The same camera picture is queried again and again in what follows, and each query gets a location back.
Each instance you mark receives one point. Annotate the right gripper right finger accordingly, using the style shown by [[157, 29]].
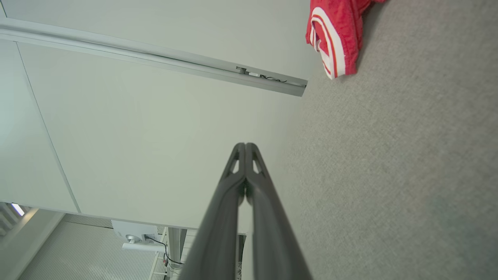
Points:
[[272, 241]]

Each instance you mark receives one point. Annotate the red white basketball jersey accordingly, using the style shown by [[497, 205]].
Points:
[[338, 35]]

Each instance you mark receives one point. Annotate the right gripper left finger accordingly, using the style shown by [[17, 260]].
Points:
[[218, 241]]

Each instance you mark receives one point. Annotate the grey metal partition post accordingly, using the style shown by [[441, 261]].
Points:
[[155, 58]]

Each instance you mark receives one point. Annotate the grey structural column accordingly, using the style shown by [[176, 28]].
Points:
[[177, 245]]

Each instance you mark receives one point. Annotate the bright ceiling light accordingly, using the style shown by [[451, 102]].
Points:
[[17, 209]]

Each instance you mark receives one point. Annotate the grey fabric sofa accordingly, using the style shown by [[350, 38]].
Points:
[[408, 155]]

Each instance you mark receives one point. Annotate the white box device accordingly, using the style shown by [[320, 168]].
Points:
[[132, 233]]

